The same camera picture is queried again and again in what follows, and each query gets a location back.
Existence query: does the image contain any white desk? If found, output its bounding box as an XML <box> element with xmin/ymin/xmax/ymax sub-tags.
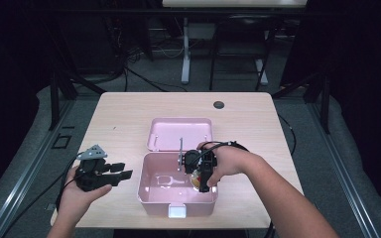
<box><xmin>162</xmin><ymin>0</ymin><xmax>309</xmax><ymax>87</ymax></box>

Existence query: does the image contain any white cable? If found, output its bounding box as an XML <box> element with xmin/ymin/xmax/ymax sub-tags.
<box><xmin>151</xmin><ymin>41</ymin><xmax>186</xmax><ymax>60</ymax></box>

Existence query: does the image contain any dark curtain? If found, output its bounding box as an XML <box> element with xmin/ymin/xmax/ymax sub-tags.
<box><xmin>0</xmin><ymin>0</ymin><xmax>52</xmax><ymax>202</ymax></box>
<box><xmin>279</xmin><ymin>0</ymin><xmax>381</xmax><ymax>212</ymax></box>

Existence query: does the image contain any person's left hand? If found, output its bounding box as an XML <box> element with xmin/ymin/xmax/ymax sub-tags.
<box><xmin>58</xmin><ymin>167</ymin><xmax>113</xmax><ymax>222</ymax></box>

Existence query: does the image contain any pink storage box white handle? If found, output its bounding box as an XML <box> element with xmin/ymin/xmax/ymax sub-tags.
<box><xmin>136</xmin><ymin>117</ymin><xmax>219</xmax><ymax>219</ymax></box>

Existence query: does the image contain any black chair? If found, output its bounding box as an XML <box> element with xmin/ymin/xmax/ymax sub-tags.
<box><xmin>208</xmin><ymin>13</ymin><xmax>276</xmax><ymax>92</ymax></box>

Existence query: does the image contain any person's right hand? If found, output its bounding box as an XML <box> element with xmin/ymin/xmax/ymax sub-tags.
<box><xmin>196</xmin><ymin>142</ymin><xmax>257</xmax><ymax>187</ymax></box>

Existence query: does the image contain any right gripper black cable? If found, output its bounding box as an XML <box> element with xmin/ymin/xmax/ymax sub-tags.
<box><xmin>196</xmin><ymin>141</ymin><xmax>276</xmax><ymax>238</ymax></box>

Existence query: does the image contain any round gold tin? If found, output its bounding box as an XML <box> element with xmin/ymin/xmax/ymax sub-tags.
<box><xmin>191</xmin><ymin>170</ymin><xmax>202</xmax><ymax>191</ymax></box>

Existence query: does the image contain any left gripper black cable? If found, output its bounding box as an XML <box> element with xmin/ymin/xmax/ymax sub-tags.
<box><xmin>55</xmin><ymin>154</ymin><xmax>81</xmax><ymax>212</ymax></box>

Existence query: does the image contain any aluminium floor rail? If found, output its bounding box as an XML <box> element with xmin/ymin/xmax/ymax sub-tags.
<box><xmin>310</xmin><ymin>102</ymin><xmax>381</xmax><ymax>238</ymax></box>
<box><xmin>0</xmin><ymin>98</ymin><xmax>76</xmax><ymax>238</ymax></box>

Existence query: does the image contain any black metal frame stand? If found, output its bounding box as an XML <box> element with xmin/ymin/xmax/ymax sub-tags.
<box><xmin>272</xmin><ymin>70</ymin><xmax>331</xmax><ymax>135</ymax></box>
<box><xmin>48</xmin><ymin>68</ymin><xmax>107</xmax><ymax>132</ymax></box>

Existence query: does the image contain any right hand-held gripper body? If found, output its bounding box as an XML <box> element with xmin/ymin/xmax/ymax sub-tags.
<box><xmin>178</xmin><ymin>138</ymin><xmax>218</xmax><ymax>175</ymax></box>

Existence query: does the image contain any black floor cable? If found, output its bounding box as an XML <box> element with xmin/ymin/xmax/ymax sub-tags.
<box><xmin>277</xmin><ymin>113</ymin><xmax>298</xmax><ymax>157</ymax></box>
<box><xmin>122</xmin><ymin>65</ymin><xmax>189</xmax><ymax>93</ymax></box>
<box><xmin>0</xmin><ymin>165</ymin><xmax>70</xmax><ymax>238</ymax></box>

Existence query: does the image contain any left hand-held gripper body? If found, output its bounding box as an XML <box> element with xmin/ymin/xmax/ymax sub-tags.
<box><xmin>74</xmin><ymin>144</ymin><xmax>120</xmax><ymax>192</ymax></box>

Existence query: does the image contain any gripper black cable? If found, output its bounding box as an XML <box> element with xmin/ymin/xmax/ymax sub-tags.
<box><xmin>196</xmin><ymin>141</ymin><xmax>276</xmax><ymax>238</ymax></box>
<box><xmin>55</xmin><ymin>154</ymin><xmax>81</xmax><ymax>212</ymax></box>

